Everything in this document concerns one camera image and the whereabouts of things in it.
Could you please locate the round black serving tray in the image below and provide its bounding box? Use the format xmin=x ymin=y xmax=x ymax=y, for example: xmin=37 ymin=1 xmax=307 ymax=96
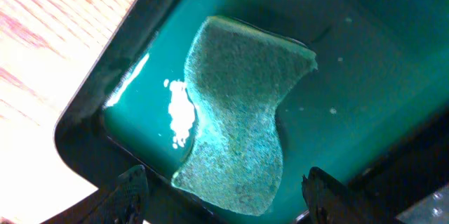
xmin=397 ymin=185 xmax=449 ymax=224

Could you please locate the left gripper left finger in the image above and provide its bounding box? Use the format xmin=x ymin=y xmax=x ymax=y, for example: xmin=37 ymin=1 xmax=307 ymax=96
xmin=82 ymin=165 xmax=149 ymax=224

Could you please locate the green scrubbing sponge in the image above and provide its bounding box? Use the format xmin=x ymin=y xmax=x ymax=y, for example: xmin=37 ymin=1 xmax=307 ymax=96
xmin=171 ymin=16 xmax=318 ymax=216

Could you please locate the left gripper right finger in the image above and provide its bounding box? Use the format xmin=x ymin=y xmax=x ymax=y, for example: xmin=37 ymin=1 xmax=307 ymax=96
xmin=302 ymin=166 xmax=385 ymax=224

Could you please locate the black rectangular water tray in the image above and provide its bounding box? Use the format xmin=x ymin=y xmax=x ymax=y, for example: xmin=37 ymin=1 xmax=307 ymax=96
xmin=54 ymin=0 xmax=448 ymax=223

